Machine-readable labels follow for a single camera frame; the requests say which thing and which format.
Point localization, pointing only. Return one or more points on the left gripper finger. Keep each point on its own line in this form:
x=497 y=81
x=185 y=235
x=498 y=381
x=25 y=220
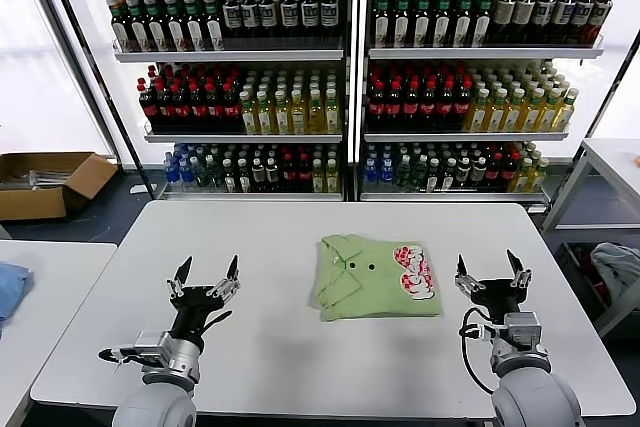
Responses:
x=229 y=286
x=177 y=284

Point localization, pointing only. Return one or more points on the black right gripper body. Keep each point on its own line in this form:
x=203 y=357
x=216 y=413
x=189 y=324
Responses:
x=495 y=297

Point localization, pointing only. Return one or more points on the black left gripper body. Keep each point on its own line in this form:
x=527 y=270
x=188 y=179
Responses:
x=195 y=307

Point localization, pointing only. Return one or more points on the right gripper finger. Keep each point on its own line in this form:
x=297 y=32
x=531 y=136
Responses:
x=467 y=279
x=521 y=277

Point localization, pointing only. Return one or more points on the light green polo shirt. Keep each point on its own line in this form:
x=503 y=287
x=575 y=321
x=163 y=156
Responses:
x=365 y=292

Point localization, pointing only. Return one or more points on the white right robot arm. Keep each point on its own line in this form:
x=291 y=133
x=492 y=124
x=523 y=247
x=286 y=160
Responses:
x=535 y=402

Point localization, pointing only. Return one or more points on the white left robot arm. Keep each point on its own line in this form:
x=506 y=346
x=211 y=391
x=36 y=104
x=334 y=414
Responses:
x=155 y=407

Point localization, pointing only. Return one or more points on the dark storage crate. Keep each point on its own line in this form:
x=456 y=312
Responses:
x=571 y=268

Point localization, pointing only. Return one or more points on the red crumpled cloth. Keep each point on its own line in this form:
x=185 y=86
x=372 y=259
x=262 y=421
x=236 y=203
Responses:
x=598 y=288

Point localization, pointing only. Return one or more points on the grey crumpled cloth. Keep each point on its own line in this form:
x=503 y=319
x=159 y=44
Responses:
x=614 y=260

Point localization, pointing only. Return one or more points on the small yellow drink bottle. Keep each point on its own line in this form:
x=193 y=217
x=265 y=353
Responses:
x=318 y=180
x=538 y=177
x=523 y=178
x=332 y=180

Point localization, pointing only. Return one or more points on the small dark bottle white cap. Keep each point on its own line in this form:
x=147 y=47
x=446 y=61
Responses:
x=464 y=170
x=449 y=178
x=433 y=178
x=229 y=180
x=258 y=175
x=272 y=175
x=479 y=170
x=244 y=180

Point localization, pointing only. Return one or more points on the white paper scrap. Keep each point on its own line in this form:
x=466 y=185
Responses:
x=137 y=189

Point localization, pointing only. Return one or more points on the small cola bottle red label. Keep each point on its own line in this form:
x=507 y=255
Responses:
x=304 y=175
x=289 y=175
x=494 y=172
x=509 y=172

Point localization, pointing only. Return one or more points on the small blue drink bottle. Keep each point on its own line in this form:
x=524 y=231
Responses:
x=387 y=172
x=371 y=172
x=186 y=173
x=170 y=175

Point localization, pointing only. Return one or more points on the small dark green bottle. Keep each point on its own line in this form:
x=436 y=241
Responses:
x=215 y=176
x=418 y=176
x=202 y=175
x=403 y=175

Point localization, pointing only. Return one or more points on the white side table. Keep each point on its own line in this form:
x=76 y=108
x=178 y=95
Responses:
x=60 y=287

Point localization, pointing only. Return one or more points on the blue folded cloth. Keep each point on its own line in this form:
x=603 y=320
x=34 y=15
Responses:
x=12 y=287

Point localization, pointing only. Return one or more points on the brown cardboard box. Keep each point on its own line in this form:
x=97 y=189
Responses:
x=30 y=204

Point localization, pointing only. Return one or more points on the cola bottle red cap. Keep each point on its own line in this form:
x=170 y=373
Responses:
x=198 y=110
x=164 y=110
x=215 y=110
x=411 y=110
x=445 y=110
x=428 y=110
x=181 y=110
x=232 y=110
x=147 y=110
x=377 y=110
x=394 y=110
x=462 y=110

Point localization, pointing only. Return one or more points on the metal parts in box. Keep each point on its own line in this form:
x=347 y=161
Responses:
x=35 y=178

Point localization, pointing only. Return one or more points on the grey metal shelving unit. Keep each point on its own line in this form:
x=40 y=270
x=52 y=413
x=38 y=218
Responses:
x=477 y=53
x=227 y=55

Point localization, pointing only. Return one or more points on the dark bottle green cap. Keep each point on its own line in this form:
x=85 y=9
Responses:
x=464 y=27
x=402 y=27
x=483 y=26
x=423 y=27
x=175 y=31
x=195 y=31
x=138 y=32
x=156 y=32
x=382 y=27
x=443 y=27
x=214 y=31
x=121 y=32

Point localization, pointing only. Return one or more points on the dark bottle beige label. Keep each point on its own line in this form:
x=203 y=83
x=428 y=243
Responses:
x=503 y=15
x=523 y=15

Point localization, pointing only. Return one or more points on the dark bottle blue label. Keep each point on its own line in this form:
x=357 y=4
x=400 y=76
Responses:
x=562 y=15
x=310 y=13
x=542 y=15
x=231 y=15
x=268 y=14
x=249 y=14
x=289 y=14
x=329 y=12
x=581 y=16

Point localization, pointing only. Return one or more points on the reddish bottle blue label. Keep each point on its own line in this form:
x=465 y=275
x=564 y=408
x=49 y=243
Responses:
x=599 y=17

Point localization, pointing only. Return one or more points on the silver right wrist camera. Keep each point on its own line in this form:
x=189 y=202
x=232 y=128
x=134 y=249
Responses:
x=522 y=329

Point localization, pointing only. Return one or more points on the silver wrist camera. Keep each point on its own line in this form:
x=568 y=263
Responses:
x=522 y=329
x=152 y=346

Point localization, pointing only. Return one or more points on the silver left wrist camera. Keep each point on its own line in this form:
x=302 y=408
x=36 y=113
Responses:
x=152 y=346

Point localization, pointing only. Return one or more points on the grey metal frame table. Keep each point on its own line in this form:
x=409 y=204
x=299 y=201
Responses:
x=609 y=156

